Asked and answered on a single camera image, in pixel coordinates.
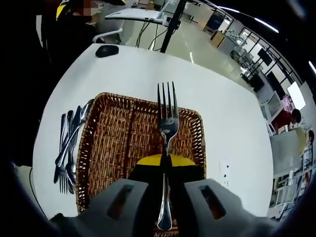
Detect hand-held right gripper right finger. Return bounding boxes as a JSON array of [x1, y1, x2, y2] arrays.
[[169, 154, 281, 237]]

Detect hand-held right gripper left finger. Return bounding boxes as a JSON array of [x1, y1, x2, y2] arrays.
[[49, 153, 165, 237]]

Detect brown wicker storage tray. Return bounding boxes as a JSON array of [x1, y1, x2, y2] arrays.
[[75, 92, 207, 237]]

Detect pile of silver utensils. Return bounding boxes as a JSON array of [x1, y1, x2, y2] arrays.
[[53, 98, 96, 195]]

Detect silver fork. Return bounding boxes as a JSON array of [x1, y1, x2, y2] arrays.
[[157, 81, 179, 232]]

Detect white storage shelves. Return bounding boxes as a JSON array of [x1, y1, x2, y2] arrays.
[[269, 158, 314, 220]]

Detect white laptop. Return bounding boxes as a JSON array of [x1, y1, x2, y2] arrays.
[[105, 8, 171, 25]]

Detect white grey office chair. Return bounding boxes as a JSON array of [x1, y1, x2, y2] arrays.
[[92, 19, 139, 46]]

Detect black computer mouse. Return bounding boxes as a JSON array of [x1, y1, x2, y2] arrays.
[[95, 45, 119, 58]]

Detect person's dark clothing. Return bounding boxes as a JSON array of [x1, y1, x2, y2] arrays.
[[0, 14, 99, 168]]

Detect blue standing banner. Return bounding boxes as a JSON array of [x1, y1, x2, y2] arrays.
[[203, 11, 224, 34]]

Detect wooden cabinet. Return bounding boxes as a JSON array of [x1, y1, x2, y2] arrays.
[[209, 29, 227, 49]]

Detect white mesh office chair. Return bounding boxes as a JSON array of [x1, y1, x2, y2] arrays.
[[259, 91, 284, 134]]

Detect black monitor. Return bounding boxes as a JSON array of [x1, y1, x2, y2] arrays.
[[266, 71, 287, 99]]

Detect ceiling light strip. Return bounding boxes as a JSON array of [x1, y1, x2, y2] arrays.
[[218, 6, 279, 34]]

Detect black television on stand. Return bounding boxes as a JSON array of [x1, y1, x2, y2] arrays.
[[256, 46, 272, 65]]

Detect hanging black cables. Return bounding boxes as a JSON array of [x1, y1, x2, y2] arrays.
[[135, 22, 161, 51]]

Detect white wall screen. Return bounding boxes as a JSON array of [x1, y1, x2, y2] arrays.
[[286, 81, 307, 109]]

